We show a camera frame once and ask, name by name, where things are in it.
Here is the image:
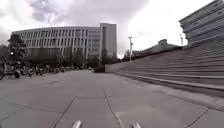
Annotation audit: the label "lamp pole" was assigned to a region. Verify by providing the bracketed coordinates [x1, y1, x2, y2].
[128, 35, 134, 62]

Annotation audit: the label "row of trees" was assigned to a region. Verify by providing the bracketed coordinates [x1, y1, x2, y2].
[0, 33, 118, 69]

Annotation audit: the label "low dark building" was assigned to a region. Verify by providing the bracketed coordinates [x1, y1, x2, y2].
[133, 38, 184, 58]

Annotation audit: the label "dark trimmed hedge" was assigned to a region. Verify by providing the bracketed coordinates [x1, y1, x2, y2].
[92, 65, 107, 74]

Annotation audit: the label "large grey building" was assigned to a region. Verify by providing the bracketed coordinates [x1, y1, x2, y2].
[10, 22, 118, 66]

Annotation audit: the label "robot's own part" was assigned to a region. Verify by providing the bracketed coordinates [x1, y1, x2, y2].
[71, 120, 83, 128]
[131, 121, 142, 128]

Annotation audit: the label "grey paved plaza ground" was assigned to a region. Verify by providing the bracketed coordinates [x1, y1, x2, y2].
[0, 69, 224, 128]

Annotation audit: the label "wide concrete stairs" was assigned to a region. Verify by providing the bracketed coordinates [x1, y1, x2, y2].
[104, 37, 224, 98]

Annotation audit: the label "row of parked bicycles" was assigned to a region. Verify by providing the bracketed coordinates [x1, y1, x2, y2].
[0, 59, 79, 81]

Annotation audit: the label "grey building with horizontal bands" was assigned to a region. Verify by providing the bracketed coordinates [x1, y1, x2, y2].
[178, 0, 224, 47]

